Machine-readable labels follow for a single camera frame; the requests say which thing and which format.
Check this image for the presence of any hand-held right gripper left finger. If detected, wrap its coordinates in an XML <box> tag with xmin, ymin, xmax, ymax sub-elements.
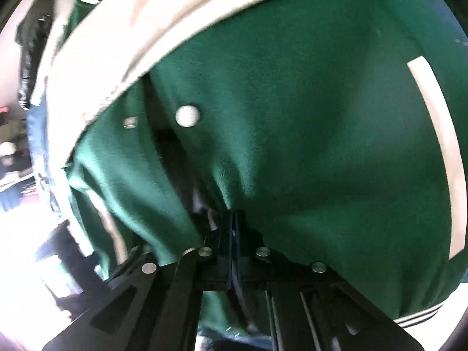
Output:
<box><xmin>41</xmin><ymin>214</ymin><xmax>235</xmax><ymax>351</ymax></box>

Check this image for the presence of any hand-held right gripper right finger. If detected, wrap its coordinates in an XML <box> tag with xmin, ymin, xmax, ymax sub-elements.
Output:
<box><xmin>231</xmin><ymin>210</ymin><xmax>426</xmax><ymax>351</ymax></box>

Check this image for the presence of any green and white varsity jacket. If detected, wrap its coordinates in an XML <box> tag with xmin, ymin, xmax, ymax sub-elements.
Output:
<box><xmin>31</xmin><ymin>0</ymin><xmax>468</xmax><ymax>340</ymax></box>

